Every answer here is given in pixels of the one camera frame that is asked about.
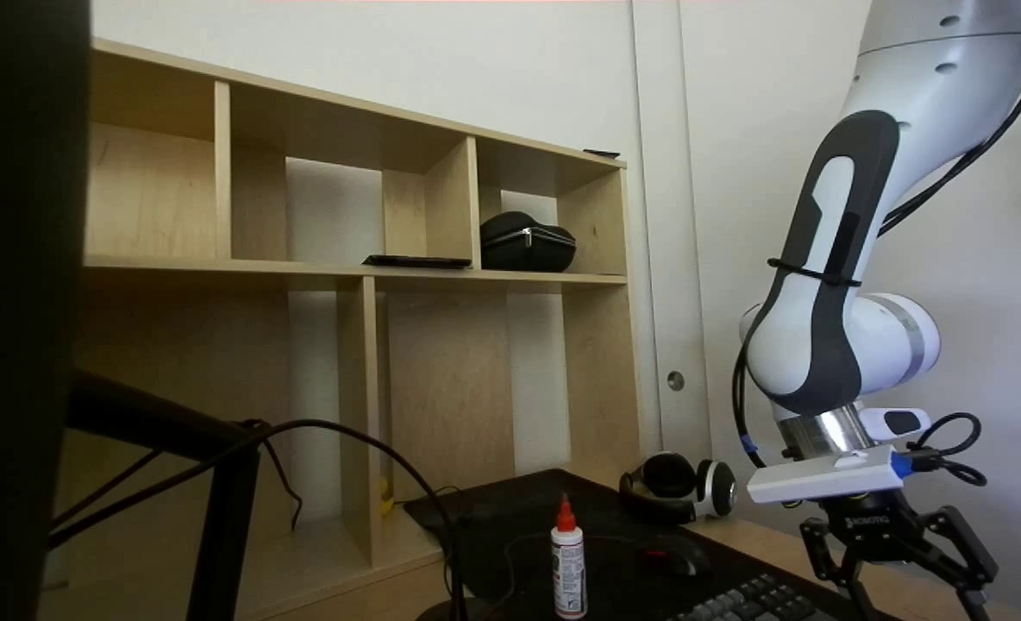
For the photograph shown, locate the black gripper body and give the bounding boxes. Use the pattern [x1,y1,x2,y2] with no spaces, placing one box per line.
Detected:
[801,495,948,573]

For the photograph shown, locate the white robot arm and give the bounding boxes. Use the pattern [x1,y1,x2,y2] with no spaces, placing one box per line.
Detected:
[730,0,1021,621]

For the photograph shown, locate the grey mechanical keyboard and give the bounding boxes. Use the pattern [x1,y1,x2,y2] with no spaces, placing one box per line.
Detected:
[668,573,833,621]

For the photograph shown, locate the black white headphones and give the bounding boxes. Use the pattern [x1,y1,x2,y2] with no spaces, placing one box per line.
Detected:
[619,451,733,524]

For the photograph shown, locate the black computer mouse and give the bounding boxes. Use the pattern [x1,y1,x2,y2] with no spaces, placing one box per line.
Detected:
[641,548,707,579]

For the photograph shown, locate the black desk mat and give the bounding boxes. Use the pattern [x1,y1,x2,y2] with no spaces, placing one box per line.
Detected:
[405,471,863,621]

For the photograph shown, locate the white glue bottle red cap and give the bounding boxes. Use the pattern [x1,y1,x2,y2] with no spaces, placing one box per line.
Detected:
[549,500,588,621]

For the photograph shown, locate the wooden desk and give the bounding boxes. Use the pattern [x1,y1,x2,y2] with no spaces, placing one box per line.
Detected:
[238,504,852,621]

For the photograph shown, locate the black case on shelf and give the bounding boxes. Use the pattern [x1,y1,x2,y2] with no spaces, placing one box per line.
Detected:
[479,212,576,272]

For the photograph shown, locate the wooden shelf unit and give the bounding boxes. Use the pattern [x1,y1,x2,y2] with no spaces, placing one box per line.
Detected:
[36,37,641,621]

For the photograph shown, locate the black flat tablet on shelf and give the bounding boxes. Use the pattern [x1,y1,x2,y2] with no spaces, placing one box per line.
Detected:
[362,257,470,271]

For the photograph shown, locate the black computer monitor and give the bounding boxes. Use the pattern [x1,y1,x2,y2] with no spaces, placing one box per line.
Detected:
[0,0,90,621]

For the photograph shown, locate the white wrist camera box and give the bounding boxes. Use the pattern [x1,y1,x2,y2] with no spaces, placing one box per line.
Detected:
[749,447,910,504]

